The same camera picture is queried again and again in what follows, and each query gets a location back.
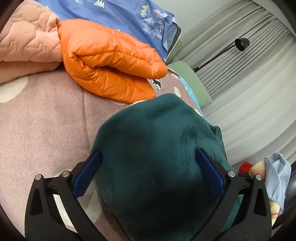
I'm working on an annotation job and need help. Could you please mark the orange puffer jacket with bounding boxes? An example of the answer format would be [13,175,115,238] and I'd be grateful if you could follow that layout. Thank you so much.
[57,19,168,104]

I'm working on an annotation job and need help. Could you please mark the blue tree-print sheet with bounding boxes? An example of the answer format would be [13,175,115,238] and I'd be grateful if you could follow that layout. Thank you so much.
[37,0,178,62]

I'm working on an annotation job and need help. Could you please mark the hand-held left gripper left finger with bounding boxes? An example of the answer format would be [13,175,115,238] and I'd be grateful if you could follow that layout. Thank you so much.
[24,150,103,240]

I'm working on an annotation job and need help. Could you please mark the green pillow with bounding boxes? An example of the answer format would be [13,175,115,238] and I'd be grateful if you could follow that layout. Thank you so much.
[168,61,213,108]

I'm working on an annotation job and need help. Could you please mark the red plush item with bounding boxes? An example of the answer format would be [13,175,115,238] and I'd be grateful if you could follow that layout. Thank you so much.
[238,162,253,174]

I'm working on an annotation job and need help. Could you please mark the dark green fleece hooded jacket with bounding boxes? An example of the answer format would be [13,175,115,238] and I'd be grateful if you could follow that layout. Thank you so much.
[90,93,243,241]

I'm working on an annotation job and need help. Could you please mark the peach quilted jacket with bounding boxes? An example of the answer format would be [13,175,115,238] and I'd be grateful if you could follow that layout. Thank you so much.
[0,0,63,85]

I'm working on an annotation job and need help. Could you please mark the light blue cloth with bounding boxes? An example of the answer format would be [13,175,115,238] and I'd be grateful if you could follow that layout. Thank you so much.
[264,152,292,209]

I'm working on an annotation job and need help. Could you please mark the black floor lamp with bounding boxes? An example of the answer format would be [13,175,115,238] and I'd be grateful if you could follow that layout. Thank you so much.
[193,37,250,73]

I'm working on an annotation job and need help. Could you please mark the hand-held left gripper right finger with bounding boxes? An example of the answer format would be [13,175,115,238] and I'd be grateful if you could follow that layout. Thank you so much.
[195,148,272,240]

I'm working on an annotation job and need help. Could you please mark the grey curtain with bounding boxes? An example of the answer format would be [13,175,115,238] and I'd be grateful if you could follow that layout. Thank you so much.
[176,0,296,167]

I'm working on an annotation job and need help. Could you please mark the pink polka dot blanket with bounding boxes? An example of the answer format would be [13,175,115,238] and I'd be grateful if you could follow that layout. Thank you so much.
[0,67,208,234]

